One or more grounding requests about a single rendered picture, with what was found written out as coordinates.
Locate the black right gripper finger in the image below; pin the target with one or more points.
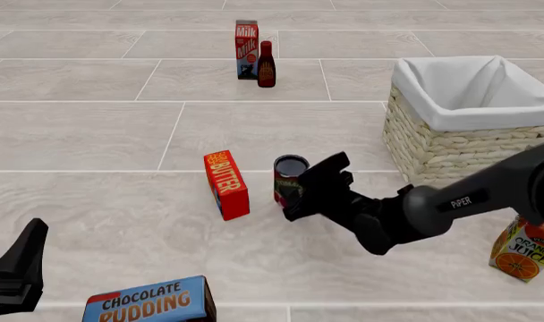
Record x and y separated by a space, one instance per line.
299 211
339 161

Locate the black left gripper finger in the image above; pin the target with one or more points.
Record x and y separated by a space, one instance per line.
28 255

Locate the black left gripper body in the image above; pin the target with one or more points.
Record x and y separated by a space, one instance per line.
12 296

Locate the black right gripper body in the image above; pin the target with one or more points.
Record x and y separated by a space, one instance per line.
319 188

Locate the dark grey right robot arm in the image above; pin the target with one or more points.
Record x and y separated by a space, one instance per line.
424 214

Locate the tomato sauce can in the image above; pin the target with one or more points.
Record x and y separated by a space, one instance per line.
287 167

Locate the woven wicker basket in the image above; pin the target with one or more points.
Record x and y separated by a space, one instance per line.
415 147

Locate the dark red sauce bottle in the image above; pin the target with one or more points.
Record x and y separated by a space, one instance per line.
266 72

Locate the white cloth basket liner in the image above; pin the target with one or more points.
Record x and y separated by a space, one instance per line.
451 114

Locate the red butter box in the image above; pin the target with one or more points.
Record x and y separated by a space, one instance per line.
229 188

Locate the blue chocolate pudding box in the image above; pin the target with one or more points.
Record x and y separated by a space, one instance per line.
151 302

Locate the red and blue milk carton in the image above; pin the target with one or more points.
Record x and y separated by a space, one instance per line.
246 50

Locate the orange juice carton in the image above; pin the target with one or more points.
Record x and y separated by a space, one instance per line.
522 258

